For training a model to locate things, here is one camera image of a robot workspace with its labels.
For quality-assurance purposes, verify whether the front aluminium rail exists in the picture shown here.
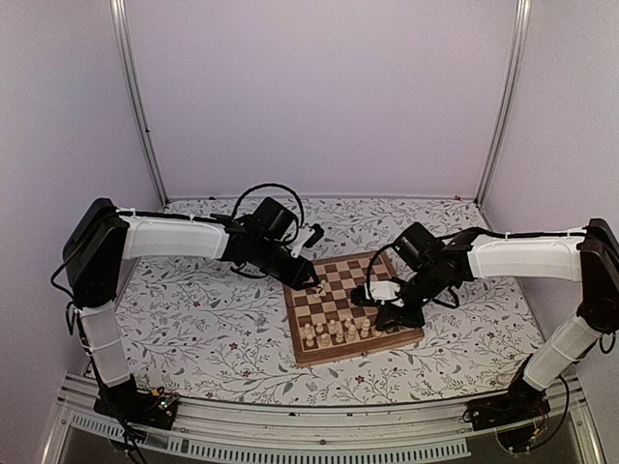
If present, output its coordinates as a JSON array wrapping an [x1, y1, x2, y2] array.
[[44, 374, 606, 463]]

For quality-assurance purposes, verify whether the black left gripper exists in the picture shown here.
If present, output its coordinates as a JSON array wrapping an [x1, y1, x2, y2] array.
[[253, 238, 320, 291]]

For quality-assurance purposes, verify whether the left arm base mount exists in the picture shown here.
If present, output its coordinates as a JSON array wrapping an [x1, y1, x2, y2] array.
[[94, 377, 180, 430]]

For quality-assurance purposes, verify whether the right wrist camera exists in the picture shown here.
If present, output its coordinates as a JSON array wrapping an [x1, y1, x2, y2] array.
[[350, 280, 404, 307]]

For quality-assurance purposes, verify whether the light chess queen piece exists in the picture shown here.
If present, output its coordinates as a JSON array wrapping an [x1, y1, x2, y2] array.
[[360, 318, 371, 339]]

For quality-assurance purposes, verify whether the wooden chess board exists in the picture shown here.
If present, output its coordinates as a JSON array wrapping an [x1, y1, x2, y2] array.
[[284, 252, 425, 367]]

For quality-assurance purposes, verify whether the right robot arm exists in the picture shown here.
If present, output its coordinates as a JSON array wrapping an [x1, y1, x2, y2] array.
[[360, 218, 618, 421]]

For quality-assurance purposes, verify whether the light chess king piece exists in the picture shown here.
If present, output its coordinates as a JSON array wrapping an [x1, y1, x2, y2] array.
[[345, 324, 357, 343]]

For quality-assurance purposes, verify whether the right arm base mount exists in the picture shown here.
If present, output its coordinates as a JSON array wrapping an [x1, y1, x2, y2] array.
[[462, 379, 550, 453]]

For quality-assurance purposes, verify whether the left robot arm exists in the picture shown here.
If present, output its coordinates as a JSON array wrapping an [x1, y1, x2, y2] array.
[[58, 197, 324, 420]]

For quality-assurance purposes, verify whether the right aluminium frame post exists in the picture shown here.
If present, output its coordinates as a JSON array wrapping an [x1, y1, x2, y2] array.
[[475, 0, 532, 209]]

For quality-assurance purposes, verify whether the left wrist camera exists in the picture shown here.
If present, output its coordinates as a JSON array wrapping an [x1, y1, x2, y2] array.
[[289, 223, 324, 258]]

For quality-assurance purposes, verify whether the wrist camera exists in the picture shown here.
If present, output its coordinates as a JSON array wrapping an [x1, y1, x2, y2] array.
[[289, 223, 324, 258], [350, 280, 404, 307]]

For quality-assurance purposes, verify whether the floral patterned table mat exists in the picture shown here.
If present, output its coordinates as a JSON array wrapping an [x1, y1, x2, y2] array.
[[116, 198, 543, 406]]

